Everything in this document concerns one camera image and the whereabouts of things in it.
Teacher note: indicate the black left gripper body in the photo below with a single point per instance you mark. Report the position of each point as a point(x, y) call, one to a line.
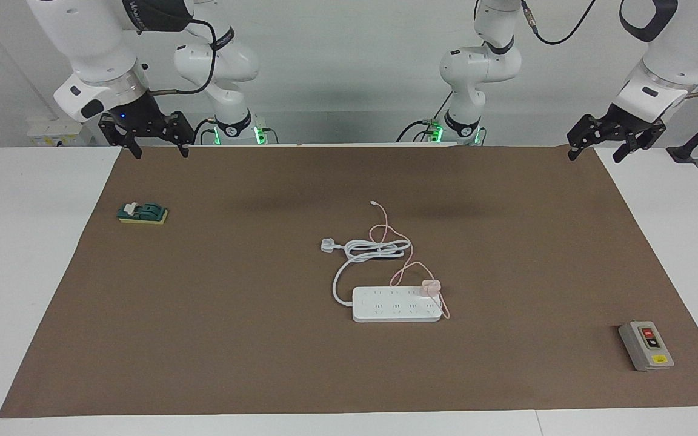
point(621, 127)

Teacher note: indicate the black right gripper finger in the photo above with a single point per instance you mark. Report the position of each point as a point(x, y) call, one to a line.
point(134, 148)
point(185, 145)

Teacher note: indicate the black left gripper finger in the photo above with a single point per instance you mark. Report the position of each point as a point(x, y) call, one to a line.
point(576, 147)
point(624, 150)

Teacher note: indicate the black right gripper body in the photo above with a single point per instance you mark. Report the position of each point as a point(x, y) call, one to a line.
point(143, 118)

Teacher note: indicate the pink charger adapter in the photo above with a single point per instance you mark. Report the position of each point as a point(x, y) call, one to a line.
point(431, 287)

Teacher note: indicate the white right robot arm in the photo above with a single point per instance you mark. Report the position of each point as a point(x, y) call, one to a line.
point(94, 36)

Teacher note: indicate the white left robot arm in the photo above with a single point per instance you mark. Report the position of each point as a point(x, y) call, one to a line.
point(476, 66)

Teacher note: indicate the white power strip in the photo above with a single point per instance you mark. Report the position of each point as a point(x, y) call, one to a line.
point(397, 309)

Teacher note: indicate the green circuit board module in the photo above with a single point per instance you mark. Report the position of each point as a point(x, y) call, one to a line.
point(143, 213)

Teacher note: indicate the green-lit base connector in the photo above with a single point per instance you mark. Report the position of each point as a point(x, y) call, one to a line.
point(434, 132)
point(262, 134)

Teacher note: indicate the brown table mat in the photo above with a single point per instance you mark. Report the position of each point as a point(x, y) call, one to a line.
point(203, 363)

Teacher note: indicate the white wall socket box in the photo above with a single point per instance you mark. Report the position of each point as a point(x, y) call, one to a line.
point(55, 132)

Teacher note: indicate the grey on-off switch box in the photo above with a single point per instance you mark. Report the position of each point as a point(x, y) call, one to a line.
point(646, 348)

